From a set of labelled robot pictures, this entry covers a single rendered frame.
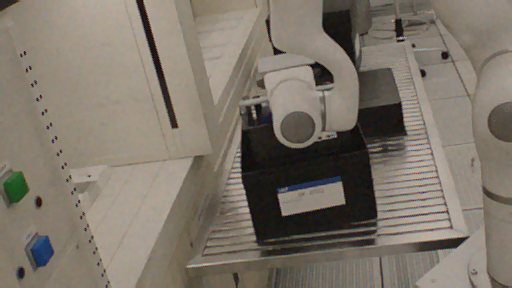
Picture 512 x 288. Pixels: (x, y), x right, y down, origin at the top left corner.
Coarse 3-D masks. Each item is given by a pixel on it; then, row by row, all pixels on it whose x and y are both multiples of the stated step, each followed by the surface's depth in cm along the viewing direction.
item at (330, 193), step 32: (352, 128) 159; (320, 160) 133; (352, 160) 134; (256, 192) 134; (288, 192) 135; (320, 192) 136; (352, 192) 137; (256, 224) 138; (288, 224) 138; (320, 224) 139
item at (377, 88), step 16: (320, 80) 195; (368, 80) 189; (384, 80) 187; (368, 96) 178; (384, 96) 176; (368, 112) 172; (384, 112) 172; (400, 112) 172; (368, 128) 174; (384, 128) 174; (400, 128) 174
